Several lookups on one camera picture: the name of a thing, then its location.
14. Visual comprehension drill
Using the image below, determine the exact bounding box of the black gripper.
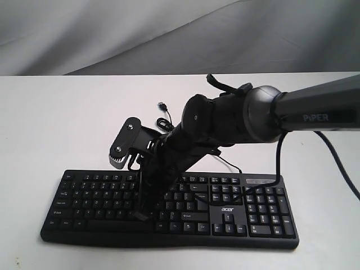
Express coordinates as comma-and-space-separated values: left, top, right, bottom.
134, 125, 222, 222

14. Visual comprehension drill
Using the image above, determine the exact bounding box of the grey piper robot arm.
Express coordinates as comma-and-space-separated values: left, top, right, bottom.
134, 74, 359, 221

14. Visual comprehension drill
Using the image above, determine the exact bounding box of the black acer keyboard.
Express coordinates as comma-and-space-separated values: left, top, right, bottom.
40, 170, 299, 250

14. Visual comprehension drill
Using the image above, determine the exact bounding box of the grey backdrop cloth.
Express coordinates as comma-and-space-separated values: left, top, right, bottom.
1, 1, 359, 75

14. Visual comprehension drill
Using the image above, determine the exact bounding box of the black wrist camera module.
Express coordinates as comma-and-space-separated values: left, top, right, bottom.
109, 117, 162, 169

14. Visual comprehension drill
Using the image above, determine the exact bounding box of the black USB cable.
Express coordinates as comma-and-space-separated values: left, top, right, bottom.
155, 101, 243, 174

